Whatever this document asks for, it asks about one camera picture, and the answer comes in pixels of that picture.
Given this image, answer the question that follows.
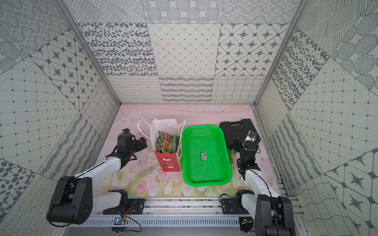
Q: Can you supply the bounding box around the white red paper gift bag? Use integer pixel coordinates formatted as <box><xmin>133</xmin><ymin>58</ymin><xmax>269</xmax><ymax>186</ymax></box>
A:
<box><xmin>144</xmin><ymin>119</ymin><xmax>186</xmax><ymax>172</ymax></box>

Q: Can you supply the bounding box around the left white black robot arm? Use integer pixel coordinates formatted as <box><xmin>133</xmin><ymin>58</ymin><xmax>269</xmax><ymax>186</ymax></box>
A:
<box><xmin>46</xmin><ymin>129</ymin><xmax>148</xmax><ymax>227</ymax></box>

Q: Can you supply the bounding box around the aluminium mounting rail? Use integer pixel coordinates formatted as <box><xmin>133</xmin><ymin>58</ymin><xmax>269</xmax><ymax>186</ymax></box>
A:
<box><xmin>60</xmin><ymin>197</ymin><xmax>305</xmax><ymax>219</ymax></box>

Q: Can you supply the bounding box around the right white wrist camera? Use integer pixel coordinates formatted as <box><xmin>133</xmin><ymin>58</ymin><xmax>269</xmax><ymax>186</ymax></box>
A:
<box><xmin>245</xmin><ymin>130</ymin><xmax>261</xmax><ymax>144</ymax></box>

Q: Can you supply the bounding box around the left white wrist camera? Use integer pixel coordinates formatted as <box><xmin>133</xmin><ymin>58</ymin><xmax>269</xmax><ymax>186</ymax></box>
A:
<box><xmin>122</xmin><ymin>128</ymin><xmax>131</xmax><ymax>134</ymax></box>

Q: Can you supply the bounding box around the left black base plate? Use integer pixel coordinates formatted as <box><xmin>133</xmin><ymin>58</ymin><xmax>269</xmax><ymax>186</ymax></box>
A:
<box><xmin>102</xmin><ymin>199</ymin><xmax>146</xmax><ymax>215</ymax></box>

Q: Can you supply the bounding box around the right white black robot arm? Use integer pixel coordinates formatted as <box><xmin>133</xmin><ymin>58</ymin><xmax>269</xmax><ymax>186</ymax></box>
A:
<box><xmin>233</xmin><ymin>139</ymin><xmax>296</xmax><ymax>236</ymax></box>

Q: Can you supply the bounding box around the green plastic basket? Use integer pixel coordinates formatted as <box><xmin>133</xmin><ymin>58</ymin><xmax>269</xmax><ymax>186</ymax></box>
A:
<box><xmin>182</xmin><ymin>125</ymin><xmax>233</xmax><ymax>187</ymax></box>

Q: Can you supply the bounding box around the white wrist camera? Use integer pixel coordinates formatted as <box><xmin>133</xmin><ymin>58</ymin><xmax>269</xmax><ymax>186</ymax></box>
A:
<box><xmin>245</xmin><ymin>130</ymin><xmax>261</xmax><ymax>144</ymax></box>
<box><xmin>122</xmin><ymin>128</ymin><xmax>131</xmax><ymax>134</ymax></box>

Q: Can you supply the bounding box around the orange green soup packet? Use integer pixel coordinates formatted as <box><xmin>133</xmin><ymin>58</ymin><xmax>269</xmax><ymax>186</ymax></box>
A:
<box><xmin>155</xmin><ymin>130</ymin><xmax>180</xmax><ymax>154</ymax></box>

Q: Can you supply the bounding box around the small basket label sticker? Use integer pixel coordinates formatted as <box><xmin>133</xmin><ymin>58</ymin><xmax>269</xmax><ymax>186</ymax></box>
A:
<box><xmin>200</xmin><ymin>152</ymin><xmax>207</xmax><ymax>161</ymax></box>

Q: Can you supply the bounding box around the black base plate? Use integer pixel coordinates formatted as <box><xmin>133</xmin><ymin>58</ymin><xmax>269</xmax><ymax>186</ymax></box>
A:
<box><xmin>102</xmin><ymin>199</ymin><xmax>146</xmax><ymax>215</ymax></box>
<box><xmin>220</xmin><ymin>198</ymin><xmax>250</xmax><ymax>215</ymax></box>

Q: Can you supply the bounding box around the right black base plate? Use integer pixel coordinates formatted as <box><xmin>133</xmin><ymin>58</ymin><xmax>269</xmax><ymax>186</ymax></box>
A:
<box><xmin>220</xmin><ymin>198</ymin><xmax>250</xmax><ymax>215</ymax></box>

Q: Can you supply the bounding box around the black plastic tool case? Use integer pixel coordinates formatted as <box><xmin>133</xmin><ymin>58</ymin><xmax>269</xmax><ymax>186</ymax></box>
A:
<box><xmin>220</xmin><ymin>119</ymin><xmax>261</xmax><ymax>149</ymax></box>

